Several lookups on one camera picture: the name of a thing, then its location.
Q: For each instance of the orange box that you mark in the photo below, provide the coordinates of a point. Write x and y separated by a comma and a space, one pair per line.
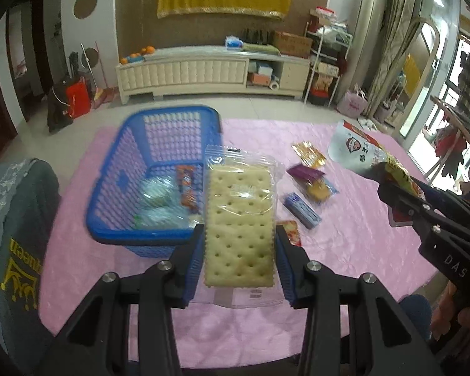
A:
258, 79

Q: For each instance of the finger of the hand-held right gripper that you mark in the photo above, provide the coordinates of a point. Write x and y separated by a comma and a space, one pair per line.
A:
407, 201
438, 194

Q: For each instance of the blue striped snack packet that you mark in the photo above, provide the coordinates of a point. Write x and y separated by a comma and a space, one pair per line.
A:
301, 209

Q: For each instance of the small light blue snack packet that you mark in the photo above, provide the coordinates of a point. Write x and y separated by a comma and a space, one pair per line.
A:
156, 192

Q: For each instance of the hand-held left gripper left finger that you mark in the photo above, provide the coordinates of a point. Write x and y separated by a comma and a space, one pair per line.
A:
194, 258

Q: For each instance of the silver tower air conditioner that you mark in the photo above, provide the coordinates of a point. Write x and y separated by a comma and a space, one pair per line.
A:
366, 27

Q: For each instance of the green pastry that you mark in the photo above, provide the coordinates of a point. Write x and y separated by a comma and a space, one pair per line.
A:
160, 217

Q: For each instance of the pale blue box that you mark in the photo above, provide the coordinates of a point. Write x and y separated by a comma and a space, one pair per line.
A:
264, 68

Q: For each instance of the white paper roll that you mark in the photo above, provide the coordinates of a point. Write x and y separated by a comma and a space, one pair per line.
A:
274, 85

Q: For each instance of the green folded cloth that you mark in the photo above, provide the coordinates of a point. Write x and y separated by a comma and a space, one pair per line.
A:
260, 48

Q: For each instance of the black folded stand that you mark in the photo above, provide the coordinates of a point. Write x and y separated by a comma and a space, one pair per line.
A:
74, 62

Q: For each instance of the red foil snack packet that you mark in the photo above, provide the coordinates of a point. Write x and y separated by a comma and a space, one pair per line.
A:
399, 218

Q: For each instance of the person's right leg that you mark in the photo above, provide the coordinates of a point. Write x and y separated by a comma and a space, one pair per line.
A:
415, 313

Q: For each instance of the orange printed snack bag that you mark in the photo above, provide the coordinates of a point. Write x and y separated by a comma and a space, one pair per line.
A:
324, 83

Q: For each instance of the pink bag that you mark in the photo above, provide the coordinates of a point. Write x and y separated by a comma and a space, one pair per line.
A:
352, 103

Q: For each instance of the patterned beige curtain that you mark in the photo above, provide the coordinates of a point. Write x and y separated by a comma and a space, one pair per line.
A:
395, 27

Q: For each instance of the brown framed doorway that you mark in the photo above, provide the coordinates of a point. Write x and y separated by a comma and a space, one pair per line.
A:
43, 47

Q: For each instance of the brown cardboard box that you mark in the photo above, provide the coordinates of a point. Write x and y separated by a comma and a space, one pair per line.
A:
293, 43

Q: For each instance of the cream television cabinet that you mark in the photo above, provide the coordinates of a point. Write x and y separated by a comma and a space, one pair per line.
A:
188, 72

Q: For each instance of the person's right hand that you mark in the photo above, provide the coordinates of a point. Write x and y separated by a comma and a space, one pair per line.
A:
446, 309

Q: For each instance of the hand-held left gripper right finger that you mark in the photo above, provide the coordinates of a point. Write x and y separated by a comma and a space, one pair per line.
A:
284, 266

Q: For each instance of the red garment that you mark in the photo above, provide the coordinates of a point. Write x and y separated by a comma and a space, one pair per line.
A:
446, 141

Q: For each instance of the white metal rack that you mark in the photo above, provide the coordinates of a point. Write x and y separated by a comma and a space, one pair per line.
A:
308, 66

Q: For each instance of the black router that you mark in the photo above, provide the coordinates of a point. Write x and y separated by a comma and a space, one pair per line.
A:
254, 36

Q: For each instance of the arched standing mirror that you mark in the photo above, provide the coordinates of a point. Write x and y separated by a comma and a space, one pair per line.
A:
425, 66

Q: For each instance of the small red white snack packet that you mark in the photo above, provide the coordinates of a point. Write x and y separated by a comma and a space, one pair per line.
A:
291, 233

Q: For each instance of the broom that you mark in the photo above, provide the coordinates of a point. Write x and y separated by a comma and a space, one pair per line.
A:
102, 90

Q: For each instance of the black hanging garment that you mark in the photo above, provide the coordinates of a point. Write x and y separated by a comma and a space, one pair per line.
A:
458, 161

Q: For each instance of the glass balcony door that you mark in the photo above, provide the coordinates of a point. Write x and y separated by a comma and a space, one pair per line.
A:
442, 15

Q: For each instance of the wooden clothes drying rack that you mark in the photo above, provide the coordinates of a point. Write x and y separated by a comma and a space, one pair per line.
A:
454, 114

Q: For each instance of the red white box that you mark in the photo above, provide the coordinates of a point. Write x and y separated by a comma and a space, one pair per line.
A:
323, 13

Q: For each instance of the clear cracker packet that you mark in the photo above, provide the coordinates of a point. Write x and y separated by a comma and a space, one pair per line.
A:
239, 223

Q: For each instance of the red yellow snack bag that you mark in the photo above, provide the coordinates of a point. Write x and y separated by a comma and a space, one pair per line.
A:
356, 149

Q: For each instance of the white slipper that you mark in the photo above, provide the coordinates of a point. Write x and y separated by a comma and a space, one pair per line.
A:
373, 126
364, 121

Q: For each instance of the black bag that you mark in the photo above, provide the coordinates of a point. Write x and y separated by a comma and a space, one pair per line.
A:
56, 105

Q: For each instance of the blue tissue box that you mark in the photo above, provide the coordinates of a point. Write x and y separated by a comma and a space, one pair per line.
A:
234, 42

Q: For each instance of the grey small bin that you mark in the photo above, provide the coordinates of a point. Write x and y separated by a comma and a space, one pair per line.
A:
383, 112

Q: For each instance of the yellow cake packet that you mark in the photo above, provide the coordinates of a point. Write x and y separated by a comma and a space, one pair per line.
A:
319, 190

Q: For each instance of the orange snack bar packet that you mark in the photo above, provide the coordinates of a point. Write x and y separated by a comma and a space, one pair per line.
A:
186, 188

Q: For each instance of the pink tablecloth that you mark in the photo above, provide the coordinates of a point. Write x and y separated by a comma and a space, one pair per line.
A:
356, 250

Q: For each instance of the blue plastic basket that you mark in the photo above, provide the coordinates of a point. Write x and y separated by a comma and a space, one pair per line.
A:
141, 238

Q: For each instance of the small yellow orange snack packet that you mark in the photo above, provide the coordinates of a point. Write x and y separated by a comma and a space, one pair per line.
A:
307, 154

